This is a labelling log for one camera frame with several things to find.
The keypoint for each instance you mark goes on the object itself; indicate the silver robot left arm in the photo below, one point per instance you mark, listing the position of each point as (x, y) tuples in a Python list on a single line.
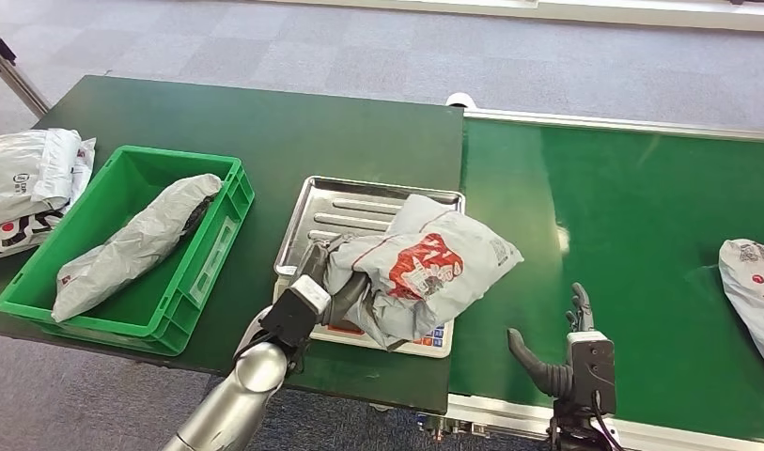
[(244, 392)]

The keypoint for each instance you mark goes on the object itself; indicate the black and white printed bag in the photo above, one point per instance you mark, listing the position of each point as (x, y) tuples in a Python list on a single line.
[(14, 239)]

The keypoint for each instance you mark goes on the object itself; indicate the grey package with red dot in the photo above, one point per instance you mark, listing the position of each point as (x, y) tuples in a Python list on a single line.
[(755, 292)]

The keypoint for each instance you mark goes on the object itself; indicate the metal stand leg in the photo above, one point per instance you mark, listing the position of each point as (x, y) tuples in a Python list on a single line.
[(14, 78)]

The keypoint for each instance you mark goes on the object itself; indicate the grey package with red print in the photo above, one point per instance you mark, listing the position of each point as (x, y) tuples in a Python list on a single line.
[(431, 267)]

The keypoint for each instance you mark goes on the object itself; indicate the long grey plastic package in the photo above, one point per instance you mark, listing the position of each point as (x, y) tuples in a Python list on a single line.
[(132, 246)]

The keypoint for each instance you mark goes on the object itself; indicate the electronic weighing scale steel tray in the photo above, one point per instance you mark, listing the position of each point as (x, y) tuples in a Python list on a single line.
[(350, 208)]

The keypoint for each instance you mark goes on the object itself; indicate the metal conveyor bracket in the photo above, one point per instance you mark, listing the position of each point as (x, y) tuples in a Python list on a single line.
[(450, 428)]

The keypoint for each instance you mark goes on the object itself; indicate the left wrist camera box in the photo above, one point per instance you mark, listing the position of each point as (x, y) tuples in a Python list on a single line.
[(297, 308)]

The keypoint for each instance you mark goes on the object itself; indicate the white plastic mailer bag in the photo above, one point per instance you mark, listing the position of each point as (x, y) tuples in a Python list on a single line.
[(26, 174)]

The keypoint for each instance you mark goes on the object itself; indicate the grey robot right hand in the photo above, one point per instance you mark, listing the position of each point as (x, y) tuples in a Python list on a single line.
[(549, 376)]

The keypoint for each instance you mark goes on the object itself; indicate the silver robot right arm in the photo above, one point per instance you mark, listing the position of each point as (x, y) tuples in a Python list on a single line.
[(581, 432)]

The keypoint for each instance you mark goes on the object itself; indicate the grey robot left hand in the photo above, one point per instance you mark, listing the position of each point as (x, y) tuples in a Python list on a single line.
[(350, 302)]

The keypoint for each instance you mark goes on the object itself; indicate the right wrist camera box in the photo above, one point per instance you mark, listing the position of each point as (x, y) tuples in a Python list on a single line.
[(593, 373)]

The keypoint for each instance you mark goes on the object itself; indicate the green plastic basket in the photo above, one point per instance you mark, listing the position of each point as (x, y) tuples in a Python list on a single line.
[(151, 311)]

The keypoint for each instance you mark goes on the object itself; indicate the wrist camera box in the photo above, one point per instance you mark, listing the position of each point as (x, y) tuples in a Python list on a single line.
[(593, 373), (297, 308)]

